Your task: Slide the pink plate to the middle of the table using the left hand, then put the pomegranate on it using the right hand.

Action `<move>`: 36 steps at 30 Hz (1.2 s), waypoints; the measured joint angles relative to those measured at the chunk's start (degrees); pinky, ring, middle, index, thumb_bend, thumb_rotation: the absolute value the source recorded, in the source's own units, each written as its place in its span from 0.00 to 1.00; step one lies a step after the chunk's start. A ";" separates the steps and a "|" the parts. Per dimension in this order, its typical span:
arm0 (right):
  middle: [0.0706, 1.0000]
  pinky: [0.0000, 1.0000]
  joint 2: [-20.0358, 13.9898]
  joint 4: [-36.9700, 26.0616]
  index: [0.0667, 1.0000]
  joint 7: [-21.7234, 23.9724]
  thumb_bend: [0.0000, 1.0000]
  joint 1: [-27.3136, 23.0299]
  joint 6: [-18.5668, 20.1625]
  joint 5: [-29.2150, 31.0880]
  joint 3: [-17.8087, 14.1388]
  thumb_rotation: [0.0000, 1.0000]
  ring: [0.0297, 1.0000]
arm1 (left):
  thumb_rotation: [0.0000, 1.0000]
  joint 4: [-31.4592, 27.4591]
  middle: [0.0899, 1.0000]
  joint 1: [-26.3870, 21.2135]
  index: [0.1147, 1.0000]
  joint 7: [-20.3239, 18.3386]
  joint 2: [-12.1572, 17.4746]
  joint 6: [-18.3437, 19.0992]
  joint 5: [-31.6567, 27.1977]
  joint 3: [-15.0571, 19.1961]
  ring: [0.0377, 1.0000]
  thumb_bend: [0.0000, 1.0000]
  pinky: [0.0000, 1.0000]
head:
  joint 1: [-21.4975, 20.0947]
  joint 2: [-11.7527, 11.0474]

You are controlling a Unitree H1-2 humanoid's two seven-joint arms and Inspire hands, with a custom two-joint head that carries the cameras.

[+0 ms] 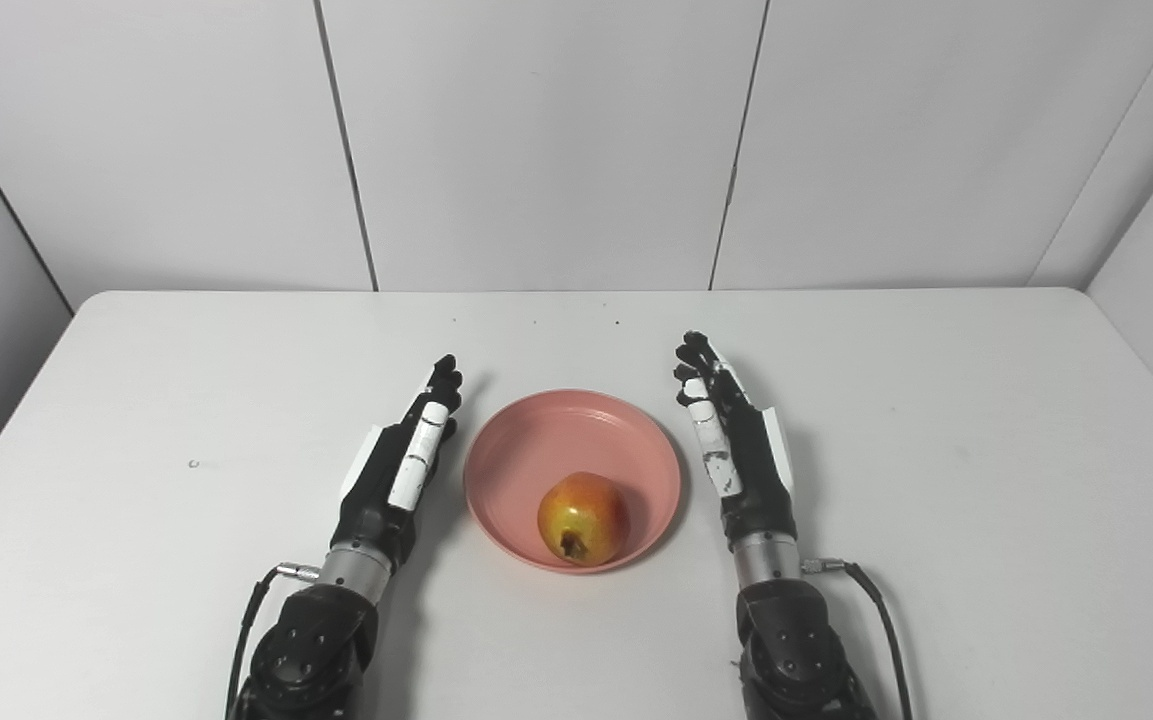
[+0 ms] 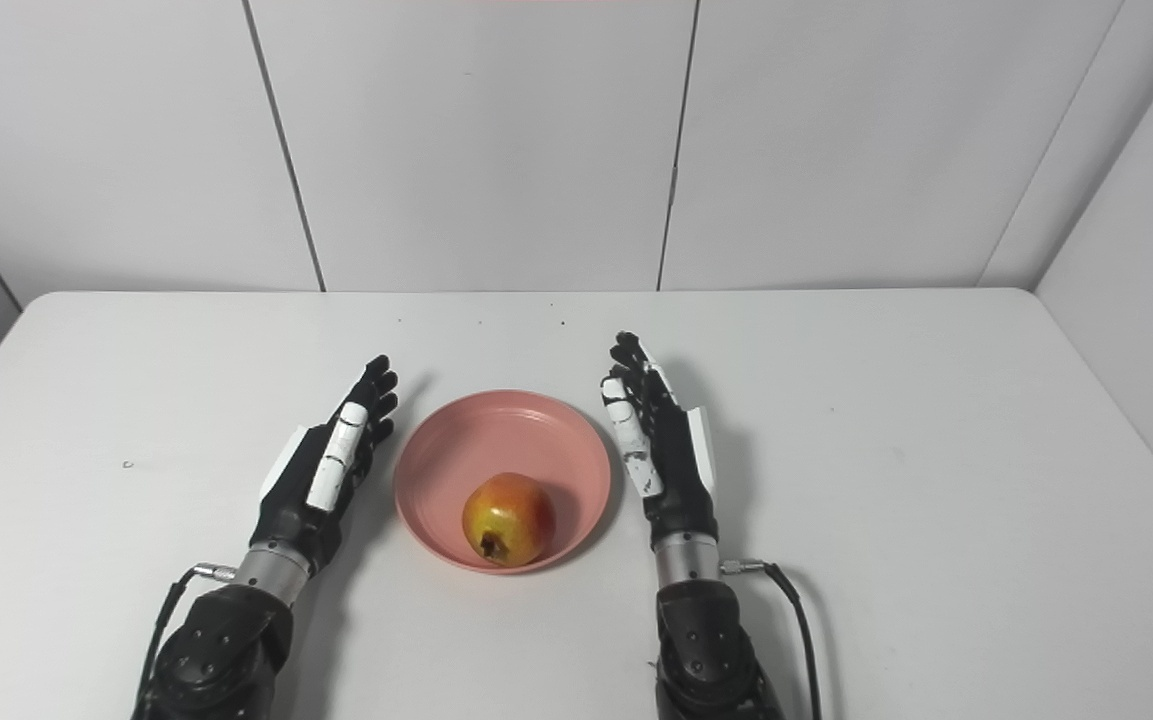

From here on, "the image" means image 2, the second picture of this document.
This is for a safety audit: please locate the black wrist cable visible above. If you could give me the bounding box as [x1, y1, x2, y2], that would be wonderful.
[719, 559, 824, 720]
[134, 564, 237, 716]

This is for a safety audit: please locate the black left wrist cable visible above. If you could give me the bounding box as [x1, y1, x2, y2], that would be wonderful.
[134, 564, 237, 716]

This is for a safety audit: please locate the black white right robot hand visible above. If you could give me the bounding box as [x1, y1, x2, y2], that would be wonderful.
[600, 331, 720, 551]

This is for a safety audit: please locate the pink round plate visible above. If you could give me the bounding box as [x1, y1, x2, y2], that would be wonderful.
[393, 390, 614, 575]

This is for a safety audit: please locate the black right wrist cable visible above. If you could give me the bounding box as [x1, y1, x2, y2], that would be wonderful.
[719, 559, 824, 720]

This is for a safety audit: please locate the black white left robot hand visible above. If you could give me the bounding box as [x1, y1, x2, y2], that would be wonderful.
[250, 355, 400, 581]

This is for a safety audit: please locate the red yellow pomegranate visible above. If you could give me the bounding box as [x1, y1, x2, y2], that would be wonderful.
[462, 472, 557, 568]

